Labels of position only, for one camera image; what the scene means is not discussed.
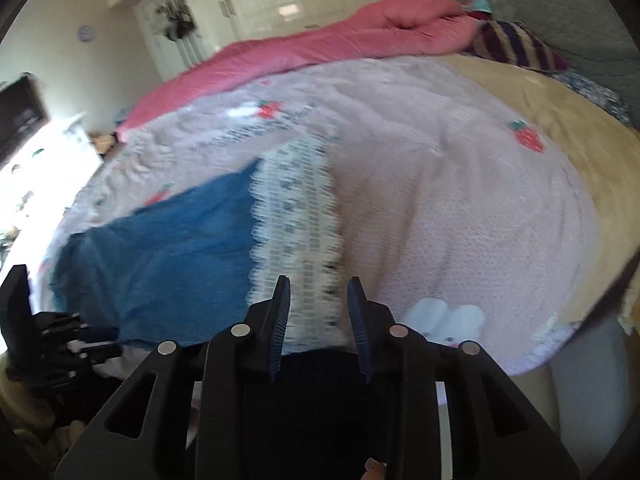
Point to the pink quilt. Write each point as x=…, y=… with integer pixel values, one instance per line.
x=325, y=40

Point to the blue denim pants lace cuffs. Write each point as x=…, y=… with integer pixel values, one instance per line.
x=175, y=260

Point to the white dresser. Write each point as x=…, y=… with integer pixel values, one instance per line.
x=45, y=175

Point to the person's left forearm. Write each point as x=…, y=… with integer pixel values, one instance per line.
x=22, y=405

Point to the blue floral pillow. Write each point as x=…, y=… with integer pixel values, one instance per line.
x=595, y=92

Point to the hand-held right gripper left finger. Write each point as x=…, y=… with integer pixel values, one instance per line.
x=280, y=325

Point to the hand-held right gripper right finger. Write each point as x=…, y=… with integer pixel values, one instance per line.
x=358, y=327

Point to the round wall clock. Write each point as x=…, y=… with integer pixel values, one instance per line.
x=85, y=33

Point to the white bed base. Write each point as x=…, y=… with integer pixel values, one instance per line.
x=585, y=390

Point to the striped dark cloth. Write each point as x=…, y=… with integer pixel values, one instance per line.
x=520, y=45

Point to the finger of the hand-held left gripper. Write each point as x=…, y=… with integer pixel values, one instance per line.
x=65, y=332

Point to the white door with wreath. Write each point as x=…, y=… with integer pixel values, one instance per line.
x=170, y=45

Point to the yellow blanket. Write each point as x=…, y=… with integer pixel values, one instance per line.
x=590, y=135

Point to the black television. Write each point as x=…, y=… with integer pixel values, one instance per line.
x=20, y=115

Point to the pink printed bedsheet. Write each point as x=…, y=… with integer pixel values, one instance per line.
x=450, y=210

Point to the teal and red cloth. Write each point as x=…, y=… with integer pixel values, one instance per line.
x=477, y=6

